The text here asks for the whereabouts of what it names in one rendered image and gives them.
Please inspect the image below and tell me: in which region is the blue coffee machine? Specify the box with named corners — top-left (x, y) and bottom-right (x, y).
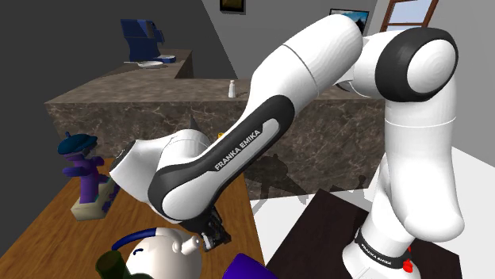
top-left (120, 18), bottom-right (166, 63)

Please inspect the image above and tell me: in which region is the dark framed wall picture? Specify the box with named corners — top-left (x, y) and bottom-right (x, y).
top-left (219, 0), bottom-right (247, 15)

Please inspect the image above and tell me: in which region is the brown marble kitchen counter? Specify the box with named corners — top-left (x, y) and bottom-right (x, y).
top-left (44, 48), bottom-right (387, 201)

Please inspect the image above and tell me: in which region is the dark green bottle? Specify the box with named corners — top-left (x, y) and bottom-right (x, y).
top-left (95, 250), bottom-right (155, 279)

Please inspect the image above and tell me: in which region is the blue framed wall picture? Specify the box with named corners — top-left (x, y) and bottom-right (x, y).
top-left (329, 8), bottom-right (370, 35)

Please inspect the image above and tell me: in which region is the purple box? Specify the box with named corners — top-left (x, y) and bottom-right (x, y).
top-left (221, 252), bottom-right (280, 279)

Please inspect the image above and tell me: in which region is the purple figure on cream base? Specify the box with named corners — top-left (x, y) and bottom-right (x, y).
top-left (57, 132), bottom-right (121, 222)

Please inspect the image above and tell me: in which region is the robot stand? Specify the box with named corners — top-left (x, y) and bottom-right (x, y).
top-left (265, 188), bottom-right (464, 279)

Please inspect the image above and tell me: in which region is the brown framed window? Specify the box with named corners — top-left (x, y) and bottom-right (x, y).
top-left (380, 0), bottom-right (440, 32)

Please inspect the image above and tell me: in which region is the white kettle with blue handle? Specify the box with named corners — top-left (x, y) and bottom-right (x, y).
top-left (111, 226), bottom-right (204, 279)

